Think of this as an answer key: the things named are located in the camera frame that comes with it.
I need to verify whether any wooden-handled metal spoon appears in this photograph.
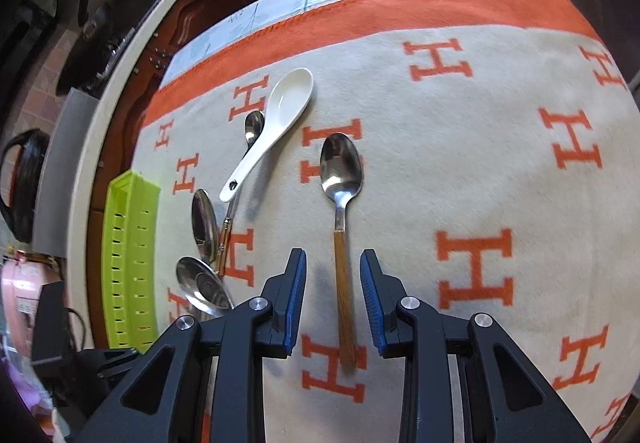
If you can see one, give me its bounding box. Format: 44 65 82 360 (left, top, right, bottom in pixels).
319 132 365 368

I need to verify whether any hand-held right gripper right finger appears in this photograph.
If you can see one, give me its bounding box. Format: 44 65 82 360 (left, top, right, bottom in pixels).
359 248 593 443

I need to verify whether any orange and beige printed blanket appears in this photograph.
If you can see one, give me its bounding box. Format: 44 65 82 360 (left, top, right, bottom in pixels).
135 0 640 443

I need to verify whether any white ceramic spoon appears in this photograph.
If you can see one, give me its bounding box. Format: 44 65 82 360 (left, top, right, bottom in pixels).
218 67 315 204

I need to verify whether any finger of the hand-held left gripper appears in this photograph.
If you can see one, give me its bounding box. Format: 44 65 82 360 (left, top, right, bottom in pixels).
75 348 141 379

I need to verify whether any small metal spoon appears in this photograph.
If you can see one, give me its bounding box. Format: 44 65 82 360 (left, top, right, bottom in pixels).
214 110 267 274

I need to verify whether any green plastic utensil tray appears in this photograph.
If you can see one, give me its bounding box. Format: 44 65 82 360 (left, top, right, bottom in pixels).
101 169 162 355

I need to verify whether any pink appliance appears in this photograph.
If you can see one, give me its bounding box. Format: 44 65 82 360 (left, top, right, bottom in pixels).
0 250 68 364

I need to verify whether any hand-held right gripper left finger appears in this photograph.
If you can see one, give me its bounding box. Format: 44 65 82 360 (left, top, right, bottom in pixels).
75 247 308 443

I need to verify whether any large metal spoon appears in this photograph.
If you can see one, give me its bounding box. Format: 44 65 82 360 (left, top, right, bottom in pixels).
191 188 222 266
175 256 236 321

